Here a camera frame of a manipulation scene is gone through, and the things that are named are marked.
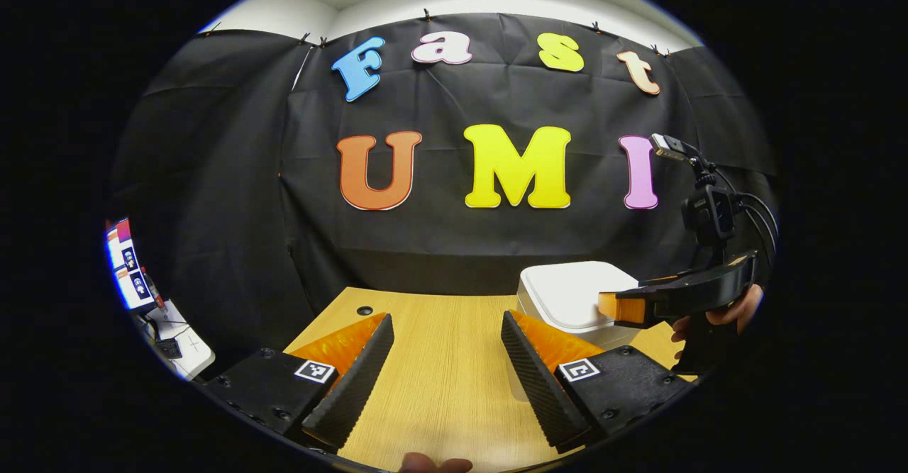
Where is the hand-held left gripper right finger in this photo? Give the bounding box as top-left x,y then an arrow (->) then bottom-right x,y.
500,310 -> 697,454

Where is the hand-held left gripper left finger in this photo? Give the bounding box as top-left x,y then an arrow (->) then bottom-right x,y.
202,312 -> 395,452

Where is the white desktop garbage bin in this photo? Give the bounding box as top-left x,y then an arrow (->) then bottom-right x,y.
509,261 -> 671,403

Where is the wooden desktop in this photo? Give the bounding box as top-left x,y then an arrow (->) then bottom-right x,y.
284,287 -> 692,473

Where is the white side table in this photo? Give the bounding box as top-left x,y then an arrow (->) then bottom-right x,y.
142,301 -> 216,382

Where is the computer monitor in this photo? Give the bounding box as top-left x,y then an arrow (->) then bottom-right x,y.
105,219 -> 157,312

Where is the black backdrop cloth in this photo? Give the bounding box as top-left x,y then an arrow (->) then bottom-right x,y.
106,12 -> 781,374

